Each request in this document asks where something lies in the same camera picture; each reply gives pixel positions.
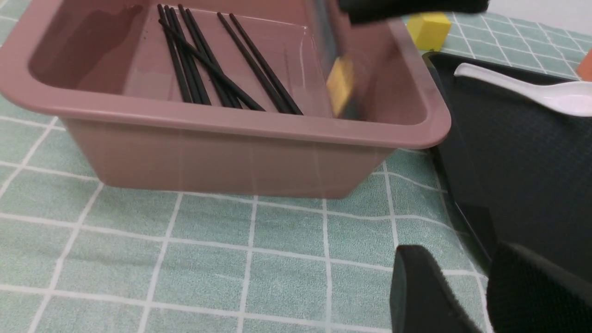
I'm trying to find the white spoon top left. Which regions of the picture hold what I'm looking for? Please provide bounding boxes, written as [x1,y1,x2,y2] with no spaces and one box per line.
[453,63,592,117]

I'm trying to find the orange cube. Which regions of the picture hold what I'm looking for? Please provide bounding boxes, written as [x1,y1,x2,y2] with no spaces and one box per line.
[576,49,592,82]

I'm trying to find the green checkered tablecloth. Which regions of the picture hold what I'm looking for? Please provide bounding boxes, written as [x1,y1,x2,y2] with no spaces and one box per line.
[0,0,592,333]

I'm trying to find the black diagonal chopstick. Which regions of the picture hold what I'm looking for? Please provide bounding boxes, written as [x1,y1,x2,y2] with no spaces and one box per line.
[158,19,265,111]

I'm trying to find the black chopstick right inner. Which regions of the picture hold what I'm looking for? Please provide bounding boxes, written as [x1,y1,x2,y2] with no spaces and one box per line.
[216,12,293,114]

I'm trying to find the yellow cube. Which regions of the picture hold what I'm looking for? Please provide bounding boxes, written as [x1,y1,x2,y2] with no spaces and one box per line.
[407,12,452,51]

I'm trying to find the black chopstick middle left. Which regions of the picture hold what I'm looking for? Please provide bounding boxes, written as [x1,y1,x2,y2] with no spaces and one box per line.
[178,4,232,108]

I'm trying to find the black chopstick far right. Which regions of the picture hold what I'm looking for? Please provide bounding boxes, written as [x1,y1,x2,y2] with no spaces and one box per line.
[229,13,303,116]

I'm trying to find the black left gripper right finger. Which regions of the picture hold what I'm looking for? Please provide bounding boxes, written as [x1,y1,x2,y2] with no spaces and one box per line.
[487,242,592,333]

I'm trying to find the pink plastic bin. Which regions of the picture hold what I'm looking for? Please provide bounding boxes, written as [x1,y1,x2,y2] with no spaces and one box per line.
[1,0,451,199]

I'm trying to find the black chopstick middle right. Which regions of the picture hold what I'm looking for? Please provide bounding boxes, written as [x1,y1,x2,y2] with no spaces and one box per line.
[184,9,242,109]

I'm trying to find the black chopstick far left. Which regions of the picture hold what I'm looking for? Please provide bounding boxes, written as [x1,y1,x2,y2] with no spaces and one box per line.
[157,4,193,103]

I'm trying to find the black plastic tray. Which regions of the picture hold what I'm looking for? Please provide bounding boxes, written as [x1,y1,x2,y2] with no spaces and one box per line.
[422,51,592,282]

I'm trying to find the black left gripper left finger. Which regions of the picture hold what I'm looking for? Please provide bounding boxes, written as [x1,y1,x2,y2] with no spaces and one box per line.
[389,245,480,333]

